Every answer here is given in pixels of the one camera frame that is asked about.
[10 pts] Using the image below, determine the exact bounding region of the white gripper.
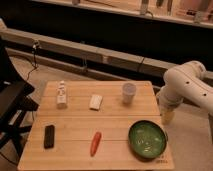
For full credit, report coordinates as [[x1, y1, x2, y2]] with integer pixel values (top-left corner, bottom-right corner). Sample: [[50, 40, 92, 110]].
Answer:
[[156, 87, 182, 125]]

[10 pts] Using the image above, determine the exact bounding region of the white sponge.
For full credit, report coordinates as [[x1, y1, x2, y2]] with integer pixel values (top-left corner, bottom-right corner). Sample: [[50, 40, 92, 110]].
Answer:
[[89, 95, 103, 110]]

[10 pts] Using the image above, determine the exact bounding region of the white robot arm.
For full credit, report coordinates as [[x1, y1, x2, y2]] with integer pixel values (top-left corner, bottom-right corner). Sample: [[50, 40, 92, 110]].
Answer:
[[156, 61, 213, 124]]

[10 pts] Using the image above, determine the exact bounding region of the green bowl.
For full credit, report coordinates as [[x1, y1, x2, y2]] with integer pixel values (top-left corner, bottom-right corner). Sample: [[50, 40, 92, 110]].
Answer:
[[128, 120, 168, 160]]

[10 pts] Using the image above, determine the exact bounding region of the orange carrot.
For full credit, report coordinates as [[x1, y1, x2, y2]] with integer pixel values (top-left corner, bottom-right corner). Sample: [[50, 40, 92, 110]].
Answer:
[[90, 132, 102, 157]]

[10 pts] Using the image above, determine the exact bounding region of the white bottle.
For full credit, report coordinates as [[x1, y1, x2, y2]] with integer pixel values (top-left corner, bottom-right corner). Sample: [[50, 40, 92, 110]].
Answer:
[[56, 81, 67, 109]]

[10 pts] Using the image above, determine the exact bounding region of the black chair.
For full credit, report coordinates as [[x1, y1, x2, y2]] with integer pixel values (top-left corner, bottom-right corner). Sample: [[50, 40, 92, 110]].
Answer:
[[0, 37, 38, 156]]

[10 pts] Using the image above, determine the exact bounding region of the black cable on wall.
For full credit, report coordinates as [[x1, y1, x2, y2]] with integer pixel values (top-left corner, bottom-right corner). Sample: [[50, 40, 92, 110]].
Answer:
[[25, 40, 41, 81]]

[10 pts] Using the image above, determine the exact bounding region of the grey wall rail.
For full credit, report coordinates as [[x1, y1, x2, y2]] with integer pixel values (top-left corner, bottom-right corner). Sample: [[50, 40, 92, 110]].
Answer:
[[0, 27, 213, 88]]

